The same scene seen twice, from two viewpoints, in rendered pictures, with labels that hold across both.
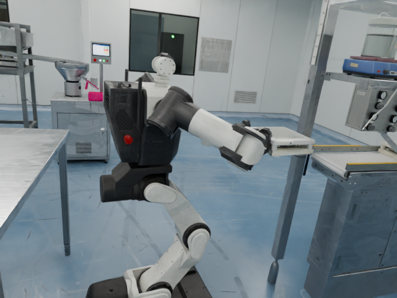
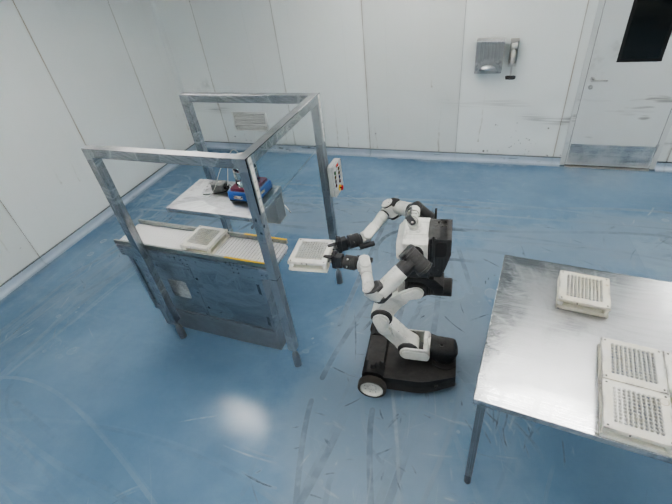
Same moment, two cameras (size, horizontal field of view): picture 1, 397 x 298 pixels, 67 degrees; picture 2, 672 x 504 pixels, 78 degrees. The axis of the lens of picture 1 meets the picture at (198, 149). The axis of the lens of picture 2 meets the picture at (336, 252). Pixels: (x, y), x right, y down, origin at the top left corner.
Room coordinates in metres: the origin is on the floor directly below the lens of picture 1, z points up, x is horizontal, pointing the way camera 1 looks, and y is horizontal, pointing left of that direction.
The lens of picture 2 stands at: (2.88, 1.12, 2.65)
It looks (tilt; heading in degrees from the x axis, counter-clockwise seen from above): 38 degrees down; 223
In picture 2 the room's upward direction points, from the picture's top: 8 degrees counter-clockwise
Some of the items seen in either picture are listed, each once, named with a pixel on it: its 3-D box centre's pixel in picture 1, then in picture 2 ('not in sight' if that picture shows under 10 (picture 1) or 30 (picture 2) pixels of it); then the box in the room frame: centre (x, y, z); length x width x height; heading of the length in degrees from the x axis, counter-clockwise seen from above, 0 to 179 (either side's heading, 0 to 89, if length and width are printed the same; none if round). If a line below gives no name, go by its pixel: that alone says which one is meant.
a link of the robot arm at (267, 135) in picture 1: (259, 143); (345, 242); (1.28, -0.27, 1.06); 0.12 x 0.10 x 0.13; 147
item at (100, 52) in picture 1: (101, 69); not in sight; (3.71, 1.27, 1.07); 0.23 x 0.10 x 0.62; 109
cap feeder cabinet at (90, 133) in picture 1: (83, 127); not in sight; (3.50, 1.42, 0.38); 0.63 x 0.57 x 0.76; 109
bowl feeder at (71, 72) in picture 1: (78, 79); not in sight; (3.54, 1.48, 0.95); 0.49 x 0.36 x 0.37; 109
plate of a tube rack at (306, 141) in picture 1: (279, 135); (311, 251); (1.46, -0.40, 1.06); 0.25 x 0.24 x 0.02; 25
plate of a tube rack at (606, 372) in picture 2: not in sight; (632, 364); (1.25, 1.32, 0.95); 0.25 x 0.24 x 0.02; 13
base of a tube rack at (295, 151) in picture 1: (277, 144); (313, 257); (1.46, -0.40, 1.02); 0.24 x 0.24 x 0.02; 25
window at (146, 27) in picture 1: (163, 44); not in sight; (6.38, 0.90, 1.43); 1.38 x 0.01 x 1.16; 109
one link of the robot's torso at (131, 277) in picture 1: (146, 287); (415, 344); (1.19, 0.19, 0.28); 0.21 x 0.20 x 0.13; 115
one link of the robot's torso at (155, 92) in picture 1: (145, 119); (424, 247); (1.17, 0.23, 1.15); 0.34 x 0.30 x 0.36; 25
